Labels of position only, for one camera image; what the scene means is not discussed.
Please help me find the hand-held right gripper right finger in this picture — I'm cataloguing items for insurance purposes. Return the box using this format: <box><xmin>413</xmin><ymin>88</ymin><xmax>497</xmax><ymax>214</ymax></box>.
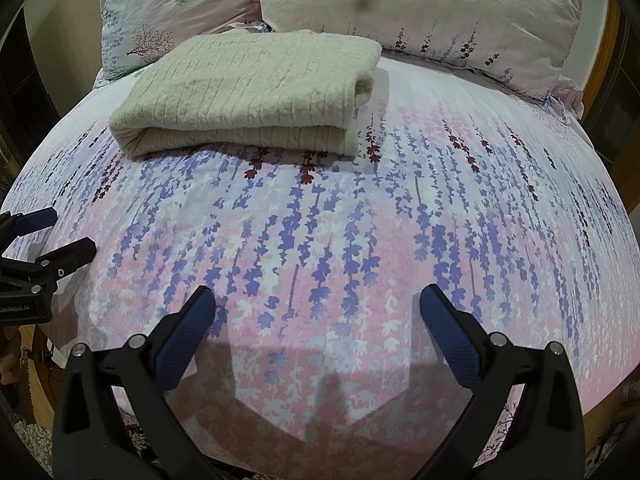
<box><xmin>415</xmin><ymin>284</ymin><xmax>586</xmax><ymax>480</ymax></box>

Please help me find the wooden bed frame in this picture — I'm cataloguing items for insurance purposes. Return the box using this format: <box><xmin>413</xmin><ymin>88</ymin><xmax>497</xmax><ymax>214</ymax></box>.
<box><xmin>582</xmin><ymin>0</ymin><xmax>625</xmax><ymax>126</ymax></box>

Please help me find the pink floral pillow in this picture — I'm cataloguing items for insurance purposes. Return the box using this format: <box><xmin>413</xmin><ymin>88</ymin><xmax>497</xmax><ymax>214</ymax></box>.
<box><xmin>97</xmin><ymin>0</ymin><xmax>266</xmax><ymax>83</ymax></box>
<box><xmin>255</xmin><ymin>0</ymin><xmax>586</xmax><ymax>111</ymax></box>

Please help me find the cream knit sweater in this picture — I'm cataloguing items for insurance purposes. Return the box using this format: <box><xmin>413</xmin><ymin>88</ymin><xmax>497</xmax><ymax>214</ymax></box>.
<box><xmin>109</xmin><ymin>30</ymin><xmax>383</xmax><ymax>161</ymax></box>

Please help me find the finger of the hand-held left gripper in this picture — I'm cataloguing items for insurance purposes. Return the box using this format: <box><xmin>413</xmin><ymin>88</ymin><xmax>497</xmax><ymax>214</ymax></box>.
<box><xmin>0</xmin><ymin>238</ymin><xmax>97</xmax><ymax>293</ymax></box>
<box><xmin>0</xmin><ymin>208</ymin><xmax>58</xmax><ymax>253</ymax></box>

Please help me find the pebble pattern rug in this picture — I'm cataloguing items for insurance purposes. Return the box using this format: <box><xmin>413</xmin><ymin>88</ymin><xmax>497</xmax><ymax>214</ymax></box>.
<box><xmin>10</xmin><ymin>400</ymin><xmax>58</xmax><ymax>467</ymax></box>

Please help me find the floral bed sheet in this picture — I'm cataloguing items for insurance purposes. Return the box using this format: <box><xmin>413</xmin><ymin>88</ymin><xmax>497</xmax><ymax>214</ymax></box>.
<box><xmin>0</xmin><ymin>55</ymin><xmax>633</xmax><ymax>480</ymax></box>

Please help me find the person's left hand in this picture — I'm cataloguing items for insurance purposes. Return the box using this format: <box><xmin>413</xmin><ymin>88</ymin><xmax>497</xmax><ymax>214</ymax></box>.
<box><xmin>0</xmin><ymin>337</ymin><xmax>23</xmax><ymax>386</ymax></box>

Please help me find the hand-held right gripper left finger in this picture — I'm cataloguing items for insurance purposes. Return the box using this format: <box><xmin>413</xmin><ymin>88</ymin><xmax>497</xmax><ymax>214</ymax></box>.
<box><xmin>52</xmin><ymin>285</ymin><xmax>221</xmax><ymax>480</ymax></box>

